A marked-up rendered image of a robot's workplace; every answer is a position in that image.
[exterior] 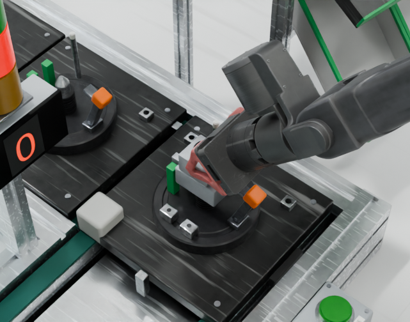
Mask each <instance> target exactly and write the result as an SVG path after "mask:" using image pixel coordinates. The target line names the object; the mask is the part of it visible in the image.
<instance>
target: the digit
mask: <svg viewBox="0 0 410 322"><path fill-rule="evenodd" d="M3 143H4V147H5V150H6V155H7V158H8V162H9V165H10V170H11V173H12V177H13V176H15V175H16V174H17V173H18V172H19V171H21V170H22V169H23V168H24V167H25V166H27V165H28V164H29V163H30V162H32V161H33V160H34V159H35V158H36V157H37V156H39V155H40V154H41V153H43V152H44V151H45V148H44V145H43V139H42V133H41V130H40V124H39V120H38V115H37V114H36V115H35V116H34V117H32V118H31V119H30V120H29V121H27V122H26V123H25V124H23V125H22V126H21V127H20V128H18V129H17V130H16V131H14V133H12V134H11V135H9V136H8V137H7V138H6V139H5V140H4V141H3Z"/></svg>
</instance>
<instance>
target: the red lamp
mask: <svg viewBox="0 0 410 322"><path fill-rule="evenodd" d="M14 65H15V54H14V51H13V45H12V40H11V36H10V31H9V28H8V23H7V24H6V27H5V29H4V31H3V32H2V33H1V34H0V78H1V77H3V76H5V75H6V74H8V73H9V72H10V71H11V70H12V68H13V67H14Z"/></svg>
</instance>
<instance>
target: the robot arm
mask: <svg viewBox="0 0 410 322"><path fill-rule="evenodd" d="M221 69H222V71H223V73H224V74H225V76H226V78H227V79H228V82H229V83H230V85H231V87H232V88H233V90H234V92H235V94H236V95H237V97H238V99H239V101H240V103H241V104H242V106H243V108H242V107H238V108H236V109H235V110H234V111H233V112H232V113H231V114H230V115H229V116H228V117H227V119H226V120H225V121H224V122H223V123H222V124H220V125H219V126H218V127H217V128H216V129H215V130H214V131H213V132H212V133H211V134H210V135H209V136H208V137H206V138H205V139H204V140H202V141H200V142H199V143H198V144H197V145H196V146H195V147H194V148H193V149H192V150H191V155H190V159H189V161H188V163H187V165H186V167H185V168H186V169H187V171H188V172H189V174H190V175H191V176H192V177H194V178H197V179H199V180H202V181H204V182H205V183H208V184H209V185H210V186H211V187H212V188H214V189H215V190H216V191H218V192H219V193H220V194H221V195H222V196H227V195H228V196H231V195H235V194H238V193H239V192H240V191H241V190H242V189H243V188H244V187H245V186H246V185H247V184H248V183H249V182H250V181H251V180H252V179H253V178H254V177H255V176H256V175H257V174H258V173H259V172H260V171H261V170H262V169H263V168H267V167H272V166H275V165H280V164H284V163H287V162H293V161H296V160H301V159H304V158H308V157H312V156H317V157H320V158H324V159H333V158H336V157H339V156H342V155H344V154H347V153H350V152H352V151H355V150H358V149H360V147H362V146H363V145H364V144H365V143H366V142H369V141H372V140H374V139H377V138H379V137H382V136H384V135H386V134H389V133H391V132H393V131H395V130H396V129H398V128H400V127H402V126H403V125H405V124H407V123H409V122H410V54H407V55H405V56H403V57H401V58H398V59H396V60H394V61H392V62H390V63H383V64H381V65H378V66H376V67H374V68H371V69H369V70H367V71H366V70H362V71H360V72H358V73H356V74H354V75H351V76H350V77H348V78H346V79H343V80H341V81H340V82H338V83H337V84H335V85H334V86H333V87H332V88H330V89H329V90H328V91H326V92H325V93H324V94H323V95H321V96H320V95H319V93H318V91H317V89H316V87H315V86H314V84H313V82H312V80H311V79H310V76H309V75H304V76H303V74H302V73H301V71H300V70H299V68H298V67H297V65H296V63H295V62H294V60H293V59H292V57H291V55H290V54H289V53H288V51H287V49H286V48H285V46H284V44H282V42H280V41H279V40H272V41H270V42H265V43H261V44H260V45H258V46H256V47H254V48H252V49H250V50H248V51H246V52H245V53H243V54H241V55H240V56H238V57H236V58H235V59H233V60H231V61H229V62H228V63H227V64H225V65H224V66H223V67H222V68H221ZM198 162H199V163H200V164H201V166H202V167H203V168H204V170H205V171H206V172H201V171H198V170H196V168H195V167H196V164H197V163H198Z"/></svg>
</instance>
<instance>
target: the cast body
mask: <svg viewBox="0 0 410 322"><path fill-rule="evenodd" d="M205 138H206V137H204V136H202V135H199V136H198V137H197V138H196V139H195V140H194V141H193V142H192V143H190V145H188V147H186V148H185V149H184V150H183V151H182V152H181V153H179V154H178V153H175V154H174V155H173V156H172V162H174V163H175V164H177V166H176V168H175V181H176V182H177V183H178V184H179V185H181V186H183V187H184V188H186V189H187V190H188V191H190V192H192V193H193V194H194V195H196V196H198V197H199V198H200V199H202V200H204V201H205V202H206V203H208V204H210V205H211V206H213V207H215V205H216V204H217V203H218V202H220V201H221V200H222V199H223V198H224V197H225V195H221V194H220V193H219V192H218V191H216V190H215V189H214V188H212V187H211V186H210V185H209V184H208V183H205V182H204V181H202V180H199V179H197V178H194V177H192V176H191V175H190V174H189V172H188V171H187V169H186V168H185V167H186V165H187V163H188V161H189V159H190V155H191V150H192V149H193V148H194V147H195V146H196V145H197V144H198V143H199V142H200V141H202V140H204V139H205ZM195 168H196V170H198V171H201V172H205V173H206V171H205V170H204V168H203V167H202V166H201V164H200V163H199V162H198V163H197V164H196V167H195Z"/></svg>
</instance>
